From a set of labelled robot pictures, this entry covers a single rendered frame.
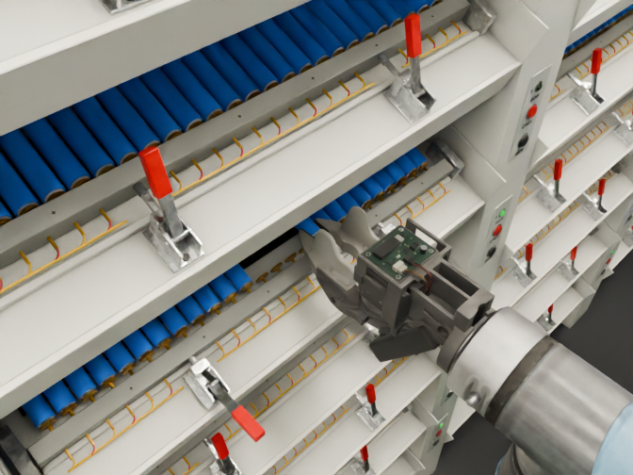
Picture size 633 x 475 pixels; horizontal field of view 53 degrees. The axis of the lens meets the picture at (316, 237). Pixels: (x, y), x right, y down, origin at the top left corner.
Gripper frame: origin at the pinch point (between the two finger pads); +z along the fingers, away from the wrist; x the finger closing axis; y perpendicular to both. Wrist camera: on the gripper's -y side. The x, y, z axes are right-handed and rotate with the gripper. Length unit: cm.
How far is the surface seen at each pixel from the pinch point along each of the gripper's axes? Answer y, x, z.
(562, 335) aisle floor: -101, -91, -10
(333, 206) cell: -1.7, -5.9, 3.1
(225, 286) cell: -1.8, 10.3, 2.7
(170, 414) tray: -6.1, 21.9, -3.0
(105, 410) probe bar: -2.7, 26.5, -0.5
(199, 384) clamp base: -3.9, 18.5, -3.4
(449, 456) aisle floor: -101, -40, -10
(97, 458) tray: -5.8, 29.1, -2.2
